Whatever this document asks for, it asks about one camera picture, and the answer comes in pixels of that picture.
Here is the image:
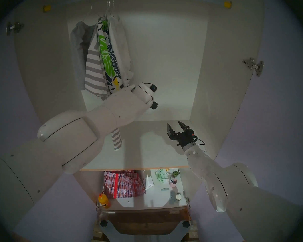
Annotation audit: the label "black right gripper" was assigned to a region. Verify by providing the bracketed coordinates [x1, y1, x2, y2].
[167, 121, 198, 149]

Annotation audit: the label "grey white striped shirt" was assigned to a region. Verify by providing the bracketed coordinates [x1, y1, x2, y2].
[85, 22, 123, 150]

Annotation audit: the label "plain white shirt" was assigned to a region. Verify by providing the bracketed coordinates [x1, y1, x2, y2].
[108, 16, 135, 87]

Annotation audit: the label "tropical leaf print shorts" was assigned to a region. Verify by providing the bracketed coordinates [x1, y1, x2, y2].
[97, 17, 124, 94]

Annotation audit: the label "white beige wardrobe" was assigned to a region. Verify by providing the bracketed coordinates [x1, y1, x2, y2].
[14, 0, 265, 211]

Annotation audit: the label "lilac wardrobe door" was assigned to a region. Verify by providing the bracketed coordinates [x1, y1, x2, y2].
[0, 12, 99, 242]
[192, 0, 303, 242]

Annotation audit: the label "green white plastic bag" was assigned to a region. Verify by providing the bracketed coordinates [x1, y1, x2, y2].
[155, 168, 170, 183]

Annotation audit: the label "red plaid woven bag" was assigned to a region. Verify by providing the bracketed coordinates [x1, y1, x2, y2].
[103, 170, 146, 199]

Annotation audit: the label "brown wooden base panel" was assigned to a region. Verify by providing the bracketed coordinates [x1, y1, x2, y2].
[98, 207, 192, 235]

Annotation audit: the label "orange juice bottle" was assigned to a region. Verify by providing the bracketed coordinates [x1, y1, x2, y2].
[98, 192, 111, 209]

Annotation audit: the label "plain grey shirt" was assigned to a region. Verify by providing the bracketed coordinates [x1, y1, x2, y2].
[70, 22, 95, 90]

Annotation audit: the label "white robot torso frame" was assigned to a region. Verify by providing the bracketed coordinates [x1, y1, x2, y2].
[100, 220, 192, 242]

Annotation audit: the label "silver clothes rail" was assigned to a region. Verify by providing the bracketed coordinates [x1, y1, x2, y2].
[51, 0, 225, 7]

